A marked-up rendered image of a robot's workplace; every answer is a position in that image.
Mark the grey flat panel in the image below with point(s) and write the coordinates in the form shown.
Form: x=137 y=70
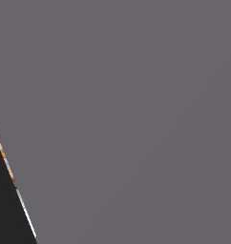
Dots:
x=127 y=114

